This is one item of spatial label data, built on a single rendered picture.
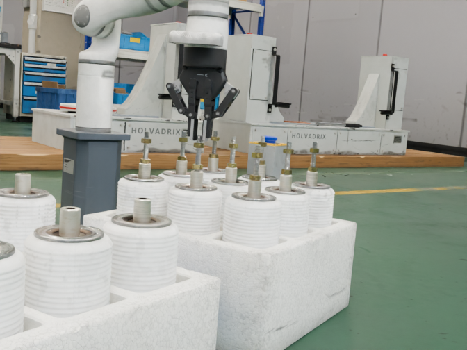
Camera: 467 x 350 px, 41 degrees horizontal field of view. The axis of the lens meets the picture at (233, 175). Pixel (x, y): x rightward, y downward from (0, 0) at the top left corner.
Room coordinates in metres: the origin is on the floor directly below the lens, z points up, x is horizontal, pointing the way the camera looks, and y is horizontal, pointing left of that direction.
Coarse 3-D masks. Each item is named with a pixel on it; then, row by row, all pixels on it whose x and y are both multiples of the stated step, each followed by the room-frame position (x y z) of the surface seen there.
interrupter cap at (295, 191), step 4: (268, 188) 1.15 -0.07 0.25; (272, 188) 1.15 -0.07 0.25; (276, 188) 1.16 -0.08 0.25; (292, 188) 1.17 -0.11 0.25; (296, 188) 1.17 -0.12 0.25; (272, 192) 1.12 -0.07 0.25; (276, 192) 1.11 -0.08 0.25; (280, 192) 1.11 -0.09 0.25; (284, 192) 1.11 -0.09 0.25; (288, 192) 1.11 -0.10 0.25; (292, 192) 1.11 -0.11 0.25; (296, 192) 1.11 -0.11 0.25; (300, 192) 1.12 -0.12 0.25; (304, 192) 1.13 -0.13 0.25
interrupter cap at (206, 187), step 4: (176, 184) 1.10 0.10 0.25; (180, 184) 1.12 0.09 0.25; (184, 184) 1.12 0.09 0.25; (188, 184) 1.12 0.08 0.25; (204, 184) 1.13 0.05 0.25; (208, 184) 1.13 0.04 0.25; (180, 188) 1.08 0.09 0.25; (184, 188) 1.07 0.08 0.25; (188, 188) 1.07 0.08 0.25; (192, 188) 1.07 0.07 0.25; (196, 188) 1.08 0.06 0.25; (200, 188) 1.08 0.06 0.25; (204, 188) 1.08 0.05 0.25; (208, 188) 1.09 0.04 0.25; (212, 188) 1.09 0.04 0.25; (216, 188) 1.10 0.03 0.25
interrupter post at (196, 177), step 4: (192, 172) 1.10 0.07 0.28; (196, 172) 1.09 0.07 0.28; (200, 172) 1.10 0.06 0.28; (192, 176) 1.10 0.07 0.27; (196, 176) 1.09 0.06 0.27; (200, 176) 1.10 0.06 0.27; (192, 180) 1.09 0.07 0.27; (196, 180) 1.09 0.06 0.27; (200, 180) 1.10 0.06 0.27; (192, 184) 1.09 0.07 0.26; (196, 184) 1.09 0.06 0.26; (200, 184) 1.10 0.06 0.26
